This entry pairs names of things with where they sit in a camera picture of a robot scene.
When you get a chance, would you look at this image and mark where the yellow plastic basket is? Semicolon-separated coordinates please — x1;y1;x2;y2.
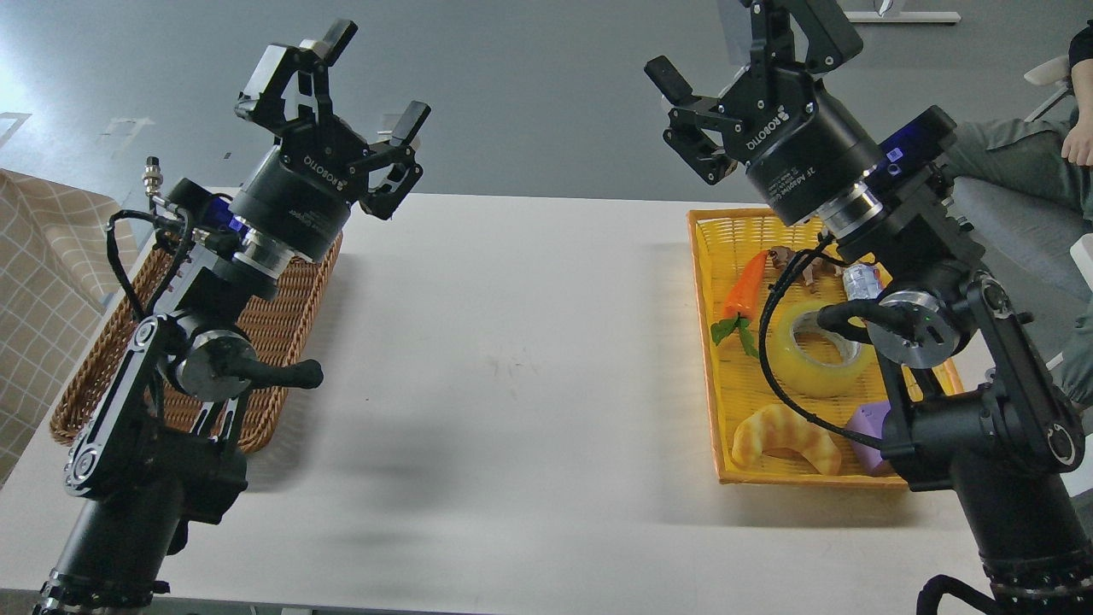
687;208;964;488

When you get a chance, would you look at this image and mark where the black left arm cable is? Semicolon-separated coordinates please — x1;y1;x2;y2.
106;209;193;321

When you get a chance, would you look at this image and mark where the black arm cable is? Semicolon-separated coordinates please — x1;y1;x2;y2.
106;209;193;321
759;236;884;451

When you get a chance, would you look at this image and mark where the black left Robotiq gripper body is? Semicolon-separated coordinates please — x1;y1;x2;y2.
231;108;371;262

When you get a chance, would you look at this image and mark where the white stand base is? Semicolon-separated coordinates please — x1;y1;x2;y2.
844;1;961;25

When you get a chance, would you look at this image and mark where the seated person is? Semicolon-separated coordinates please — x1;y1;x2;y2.
944;24;1093;407

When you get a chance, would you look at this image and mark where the orange toy carrot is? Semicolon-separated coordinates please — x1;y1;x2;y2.
710;249;769;359

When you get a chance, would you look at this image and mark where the toy croissant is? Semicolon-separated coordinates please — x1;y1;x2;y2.
730;402;843;476

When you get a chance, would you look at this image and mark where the brown toy animal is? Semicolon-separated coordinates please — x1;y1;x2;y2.
768;246;844;295

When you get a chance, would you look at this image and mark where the small blue can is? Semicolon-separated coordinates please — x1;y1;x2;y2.
842;262;885;301

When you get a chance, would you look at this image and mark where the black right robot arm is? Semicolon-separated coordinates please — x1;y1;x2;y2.
644;1;1090;614

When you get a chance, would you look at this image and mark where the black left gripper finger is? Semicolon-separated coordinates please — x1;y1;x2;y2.
345;100;432;220
235;20;359;137

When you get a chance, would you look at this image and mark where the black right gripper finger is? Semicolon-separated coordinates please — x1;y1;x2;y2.
645;57;737;185
741;1;863;75

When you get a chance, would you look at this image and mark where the purple foam block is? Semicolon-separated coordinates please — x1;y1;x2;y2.
844;401;894;477

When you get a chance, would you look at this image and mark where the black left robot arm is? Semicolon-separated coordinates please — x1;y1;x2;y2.
34;19;430;614

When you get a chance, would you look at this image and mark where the yellow tape roll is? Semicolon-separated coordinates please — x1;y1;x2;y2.
766;300;877;398

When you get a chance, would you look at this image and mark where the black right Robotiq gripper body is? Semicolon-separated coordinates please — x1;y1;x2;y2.
722;66;882;226

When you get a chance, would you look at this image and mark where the beige checkered cloth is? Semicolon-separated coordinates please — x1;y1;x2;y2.
1;170;120;478

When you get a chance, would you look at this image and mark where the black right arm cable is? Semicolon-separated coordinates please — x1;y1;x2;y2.
759;236;884;451

